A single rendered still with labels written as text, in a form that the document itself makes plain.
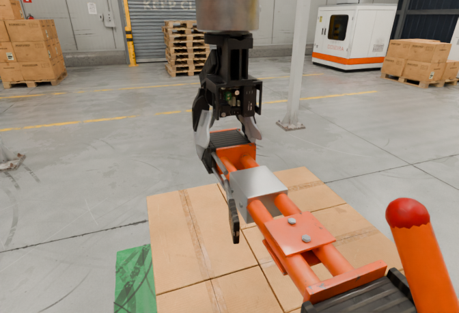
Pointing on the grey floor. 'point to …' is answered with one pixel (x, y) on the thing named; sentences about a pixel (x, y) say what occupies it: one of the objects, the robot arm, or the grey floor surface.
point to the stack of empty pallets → (187, 59)
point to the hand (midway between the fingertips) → (225, 148)
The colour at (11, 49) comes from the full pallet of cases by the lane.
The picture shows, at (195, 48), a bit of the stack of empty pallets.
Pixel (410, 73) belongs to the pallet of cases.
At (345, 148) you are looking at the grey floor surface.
